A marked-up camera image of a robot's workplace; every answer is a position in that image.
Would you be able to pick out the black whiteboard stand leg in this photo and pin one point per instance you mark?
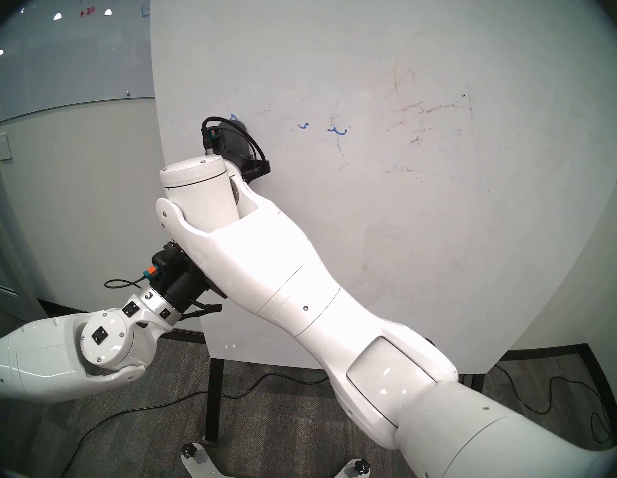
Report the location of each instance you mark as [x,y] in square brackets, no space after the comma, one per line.
[477,381]
[214,398]

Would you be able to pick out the black base knob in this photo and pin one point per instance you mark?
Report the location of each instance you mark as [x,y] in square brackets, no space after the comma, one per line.
[191,451]
[360,467]

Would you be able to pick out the wall glass board with graphs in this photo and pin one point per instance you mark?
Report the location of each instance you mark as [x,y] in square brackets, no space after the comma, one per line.
[63,51]

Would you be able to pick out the white wall light switch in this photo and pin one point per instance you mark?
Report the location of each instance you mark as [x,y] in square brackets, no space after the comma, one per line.
[3,146]

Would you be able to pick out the large white freestanding whiteboard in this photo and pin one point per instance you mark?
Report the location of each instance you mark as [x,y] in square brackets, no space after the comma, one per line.
[421,223]

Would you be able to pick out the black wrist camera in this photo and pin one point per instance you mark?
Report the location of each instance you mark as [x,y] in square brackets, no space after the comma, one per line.
[228,144]
[166,262]

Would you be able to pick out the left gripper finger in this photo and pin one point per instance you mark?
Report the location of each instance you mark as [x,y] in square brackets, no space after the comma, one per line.
[172,245]

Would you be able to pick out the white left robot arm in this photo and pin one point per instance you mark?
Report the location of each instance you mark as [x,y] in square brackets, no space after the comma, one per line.
[38,358]

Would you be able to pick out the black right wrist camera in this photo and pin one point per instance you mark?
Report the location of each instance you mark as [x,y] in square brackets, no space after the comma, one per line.
[228,144]

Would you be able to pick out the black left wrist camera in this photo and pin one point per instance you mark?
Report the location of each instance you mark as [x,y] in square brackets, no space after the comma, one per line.
[166,262]

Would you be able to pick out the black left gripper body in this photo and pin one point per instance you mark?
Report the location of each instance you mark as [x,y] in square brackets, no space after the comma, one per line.
[188,287]

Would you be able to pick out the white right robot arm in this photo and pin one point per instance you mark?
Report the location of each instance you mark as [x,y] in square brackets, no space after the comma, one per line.
[335,307]

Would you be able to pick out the glass door with grey frame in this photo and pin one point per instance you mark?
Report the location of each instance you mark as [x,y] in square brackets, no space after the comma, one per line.
[13,271]

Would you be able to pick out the black wall baseboard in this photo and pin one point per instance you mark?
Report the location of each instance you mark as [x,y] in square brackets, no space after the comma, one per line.
[111,318]
[544,351]

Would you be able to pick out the grey whiteboard eraser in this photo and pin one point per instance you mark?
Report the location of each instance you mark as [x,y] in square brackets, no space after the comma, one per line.
[241,126]

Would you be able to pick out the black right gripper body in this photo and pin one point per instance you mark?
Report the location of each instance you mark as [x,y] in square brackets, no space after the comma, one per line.
[253,167]

